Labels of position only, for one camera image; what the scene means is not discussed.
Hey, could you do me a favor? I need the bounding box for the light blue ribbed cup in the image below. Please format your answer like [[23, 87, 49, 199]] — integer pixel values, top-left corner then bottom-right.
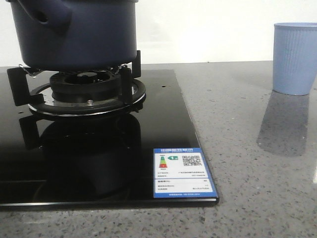
[[272, 22, 317, 95]]

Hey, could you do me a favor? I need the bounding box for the black pot support grate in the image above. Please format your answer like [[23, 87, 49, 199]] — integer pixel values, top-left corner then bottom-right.
[[7, 51, 146, 117]]

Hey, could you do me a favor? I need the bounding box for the dark blue cooking pot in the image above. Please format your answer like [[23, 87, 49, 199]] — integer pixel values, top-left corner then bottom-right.
[[10, 0, 137, 71]]

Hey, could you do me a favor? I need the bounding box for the blue energy label sticker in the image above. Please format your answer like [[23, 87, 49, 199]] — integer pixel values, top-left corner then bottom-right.
[[153, 148, 218, 199]]

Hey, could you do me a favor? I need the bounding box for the black gas burner head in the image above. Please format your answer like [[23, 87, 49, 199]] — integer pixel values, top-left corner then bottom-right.
[[50, 71, 121, 103]]

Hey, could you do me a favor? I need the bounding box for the black glass gas stove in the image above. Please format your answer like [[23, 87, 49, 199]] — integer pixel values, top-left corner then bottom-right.
[[0, 69, 219, 210]]

